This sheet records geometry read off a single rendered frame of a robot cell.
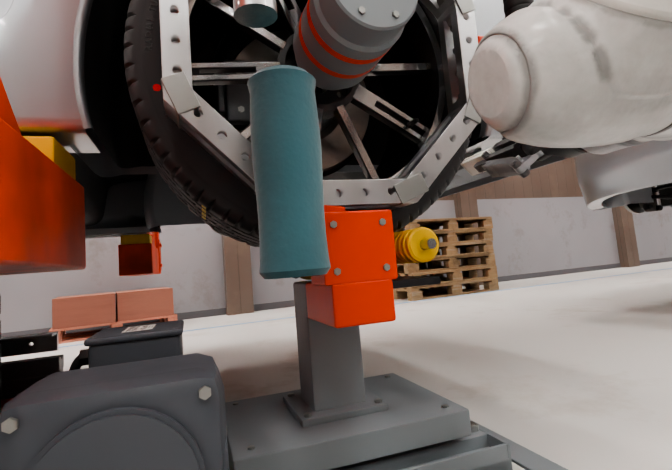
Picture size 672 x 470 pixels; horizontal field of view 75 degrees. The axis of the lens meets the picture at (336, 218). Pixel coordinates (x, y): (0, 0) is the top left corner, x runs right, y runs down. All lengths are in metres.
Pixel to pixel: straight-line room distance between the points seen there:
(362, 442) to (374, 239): 0.32
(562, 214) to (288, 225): 7.94
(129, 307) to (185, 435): 4.16
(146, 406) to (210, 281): 4.98
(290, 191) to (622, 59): 0.34
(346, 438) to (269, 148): 0.46
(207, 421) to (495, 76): 0.37
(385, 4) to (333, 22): 0.07
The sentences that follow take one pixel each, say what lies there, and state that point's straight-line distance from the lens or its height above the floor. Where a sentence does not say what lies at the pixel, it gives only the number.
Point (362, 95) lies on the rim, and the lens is 0.85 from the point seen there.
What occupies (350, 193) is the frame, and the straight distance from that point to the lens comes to 0.68.
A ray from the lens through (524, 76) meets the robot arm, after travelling 0.34.
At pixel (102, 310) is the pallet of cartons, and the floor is 0.24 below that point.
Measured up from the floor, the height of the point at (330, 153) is 0.73.
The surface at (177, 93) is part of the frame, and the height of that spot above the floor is 0.75.
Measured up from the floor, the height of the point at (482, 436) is 0.16.
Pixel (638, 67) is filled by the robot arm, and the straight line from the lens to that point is 0.37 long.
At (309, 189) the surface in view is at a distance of 0.53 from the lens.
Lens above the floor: 0.49
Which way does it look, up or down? 6 degrees up
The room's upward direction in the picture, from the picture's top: 5 degrees counter-clockwise
